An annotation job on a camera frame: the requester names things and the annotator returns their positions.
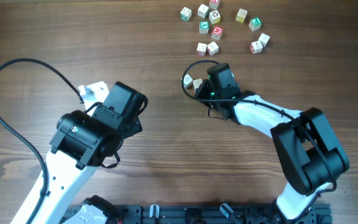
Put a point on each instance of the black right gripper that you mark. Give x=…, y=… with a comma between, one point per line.
x=206, y=85

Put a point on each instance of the blue-sided bee block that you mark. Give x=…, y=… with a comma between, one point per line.
x=197, y=83

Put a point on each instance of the red-edged block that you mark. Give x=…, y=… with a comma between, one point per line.
x=187, y=81

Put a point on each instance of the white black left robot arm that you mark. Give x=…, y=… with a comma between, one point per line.
x=80, y=145

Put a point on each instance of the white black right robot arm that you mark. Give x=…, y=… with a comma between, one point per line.
x=310, y=154

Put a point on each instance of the red A block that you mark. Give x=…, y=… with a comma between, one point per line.
x=201, y=49

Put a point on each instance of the plain picture block beside A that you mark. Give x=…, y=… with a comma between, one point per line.
x=212, y=48

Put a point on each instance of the red M block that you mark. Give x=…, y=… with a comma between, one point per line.
x=217, y=33

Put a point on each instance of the green Y block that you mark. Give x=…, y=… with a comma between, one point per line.
x=204, y=27

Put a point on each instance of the red-sided ice cream block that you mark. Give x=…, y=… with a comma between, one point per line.
x=256, y=47

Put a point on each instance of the yellow-sided picture block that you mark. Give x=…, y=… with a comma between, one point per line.
x=214, y=17

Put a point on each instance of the blue P block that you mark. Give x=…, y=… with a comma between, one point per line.
x=264, y=38

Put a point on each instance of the green-letter block far left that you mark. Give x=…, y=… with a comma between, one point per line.
x=185, y=14

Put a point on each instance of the white block green side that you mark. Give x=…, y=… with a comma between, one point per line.
x=203, y=11

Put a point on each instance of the yellow block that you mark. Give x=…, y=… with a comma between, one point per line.
x=241, y=15

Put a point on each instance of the green-top block right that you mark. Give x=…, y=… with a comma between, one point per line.
x=255, y=23

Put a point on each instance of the red-top block at back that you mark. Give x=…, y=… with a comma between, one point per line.
x=214, y=4

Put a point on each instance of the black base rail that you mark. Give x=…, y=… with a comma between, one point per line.
x=249, y=213

